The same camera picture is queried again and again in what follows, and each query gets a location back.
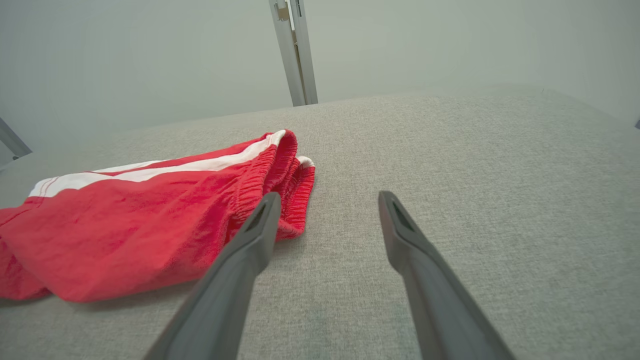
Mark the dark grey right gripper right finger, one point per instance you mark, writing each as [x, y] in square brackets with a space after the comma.
[440, 300]

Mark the grey wall bracket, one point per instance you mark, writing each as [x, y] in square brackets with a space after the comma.
[289, 65]

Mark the grey metal frame post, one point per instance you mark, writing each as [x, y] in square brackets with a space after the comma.
[12, 140]

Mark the red shorts with white stripes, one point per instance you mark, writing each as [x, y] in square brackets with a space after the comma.
[125, 225]

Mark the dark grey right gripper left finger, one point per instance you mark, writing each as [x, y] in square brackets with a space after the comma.
[225, 295]

